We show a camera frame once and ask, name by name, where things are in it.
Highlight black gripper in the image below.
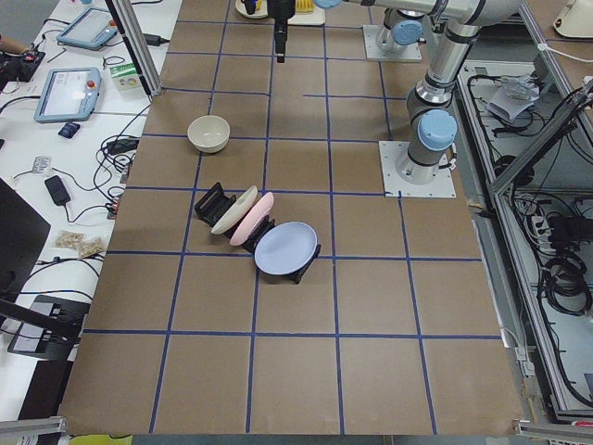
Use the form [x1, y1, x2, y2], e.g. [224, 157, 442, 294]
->
[271, 0, 294, 63]

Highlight blue plate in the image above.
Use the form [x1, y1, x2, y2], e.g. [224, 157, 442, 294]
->
[254, 222, 318, 275]

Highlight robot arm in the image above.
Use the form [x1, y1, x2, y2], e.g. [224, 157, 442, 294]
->
[359, 1, 521, 185]
[378, 8, 424, 60]

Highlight cream plate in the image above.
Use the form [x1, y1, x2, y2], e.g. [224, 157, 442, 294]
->
[210, 185, 258, 235]

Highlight pink plate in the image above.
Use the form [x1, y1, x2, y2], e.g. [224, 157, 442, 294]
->
[230, 192, 274, 247]

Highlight white rectangular tray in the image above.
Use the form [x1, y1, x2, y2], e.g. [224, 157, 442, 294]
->
[288, 0, 325, 26]

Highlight cream ceramic bowl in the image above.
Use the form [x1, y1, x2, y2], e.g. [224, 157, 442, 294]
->
[187, 115, 231, 154]

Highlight green white box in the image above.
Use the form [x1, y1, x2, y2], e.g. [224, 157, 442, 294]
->
[109, 63, 141, 91]

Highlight far teach pendant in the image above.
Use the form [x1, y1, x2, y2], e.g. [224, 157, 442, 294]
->
[57, 7, 118, 50]

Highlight teach pendant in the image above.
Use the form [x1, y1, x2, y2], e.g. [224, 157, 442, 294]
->
[34, 68, 102, 123]
[57, 7, 118, 50]

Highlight black dish rack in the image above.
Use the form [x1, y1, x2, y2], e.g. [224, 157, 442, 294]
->
[195, 183, 321, 284]

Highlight near teach pendant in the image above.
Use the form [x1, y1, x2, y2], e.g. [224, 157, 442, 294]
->
[34, 68, 102, 123]

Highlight black smartphone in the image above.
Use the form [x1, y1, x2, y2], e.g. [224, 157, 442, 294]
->
[44, 175, 70, 206]

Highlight snack packets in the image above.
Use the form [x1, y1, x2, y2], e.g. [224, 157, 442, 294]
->
[53, 230, 106, 259]

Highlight black monitor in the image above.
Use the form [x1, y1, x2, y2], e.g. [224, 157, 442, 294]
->
[0, 180, 50, 302]

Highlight aluminium frame post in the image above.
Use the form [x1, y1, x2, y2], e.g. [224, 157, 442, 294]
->
[106, 0, 162, 97]

